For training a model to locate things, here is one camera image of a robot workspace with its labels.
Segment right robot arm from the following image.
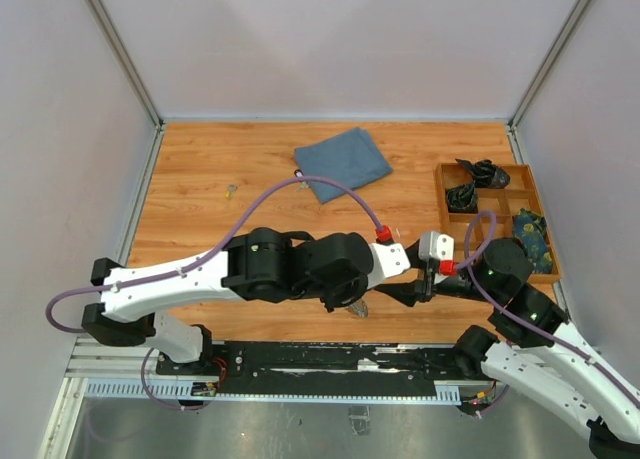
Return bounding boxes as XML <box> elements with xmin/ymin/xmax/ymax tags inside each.
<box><xmin>370</xmin><ymin>232</ymin><xmax>639</xmax><ymax>458</ymax></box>

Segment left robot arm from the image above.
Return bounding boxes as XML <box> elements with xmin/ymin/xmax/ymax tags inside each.
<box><xmin>81</xmin><ymin>227</ymin><xmax>374</xmax><ymax>375</ymax></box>

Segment dark rolled tie middle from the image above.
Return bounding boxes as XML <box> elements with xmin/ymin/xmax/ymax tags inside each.
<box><xmin>445</xmin><ymin>182</ymin><xmax>478</xmax><ymax>214</ymax></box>

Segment dark rolled tie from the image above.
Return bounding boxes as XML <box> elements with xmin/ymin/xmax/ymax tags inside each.
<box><xmin>445</xmin><ymin>182</ymin><xmax>478</xmax><ymax>214</ymax></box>
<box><xmin>456</xmin><ymin>159</ymin><xmax>511</xmax><ymax>189</ymax></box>

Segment blue floral rolled tie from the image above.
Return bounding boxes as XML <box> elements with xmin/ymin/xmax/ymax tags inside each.
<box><xmin>512</xmin><ymin>208</ymin><xmax>554</xmax><ymax>274</ymax></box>

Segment dark rolled tie top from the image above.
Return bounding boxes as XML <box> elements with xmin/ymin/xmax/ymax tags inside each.
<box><xmin>456</xmin><ymin>159</ymin><xmax>511</xmax><ymax>189</ymax></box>

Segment wooden compartment tray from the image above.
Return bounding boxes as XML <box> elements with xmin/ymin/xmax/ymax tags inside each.
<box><xmin>434</xmin><ymin>162</ymin><xmax>562</xmax><ymax>285</ymax></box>

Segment folded blue cloth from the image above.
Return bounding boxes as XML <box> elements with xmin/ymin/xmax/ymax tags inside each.
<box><xmin>294</xmin><ymin>127</ymin><xmax>393</xmax><ymax>190</ymax></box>

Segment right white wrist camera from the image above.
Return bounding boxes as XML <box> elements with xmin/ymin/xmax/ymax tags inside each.
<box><xmin>418</xmin><ymin>231</ymin><xmax>455</xmax><ymax>261</ymax></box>

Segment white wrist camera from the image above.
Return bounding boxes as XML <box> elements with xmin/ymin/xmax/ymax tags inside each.
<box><xmin>418</xmin><ymin>231</ymin><xmax>455</xmax><ymax>261</ymax></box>
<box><xmin>367</xmin><ymin>243</ymin><xmax>411</xmax><ymax>290</ymax></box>

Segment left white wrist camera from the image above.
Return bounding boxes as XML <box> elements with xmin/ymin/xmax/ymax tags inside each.
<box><xmin>367</xmin><ymin>243</ymin><xmax>411</xmax><ymax>290</ymax></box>

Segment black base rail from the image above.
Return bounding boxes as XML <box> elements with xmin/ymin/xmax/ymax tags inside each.
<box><xmin>155</xmin><ymin>341</ymin><xmax>489</xmax><ymax>399</ymax></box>

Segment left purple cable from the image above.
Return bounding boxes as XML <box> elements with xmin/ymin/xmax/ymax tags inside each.
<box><xmin>45</xmin><ymin>174</ymin><xmax>394</xmax><ymax>411</ymax></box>

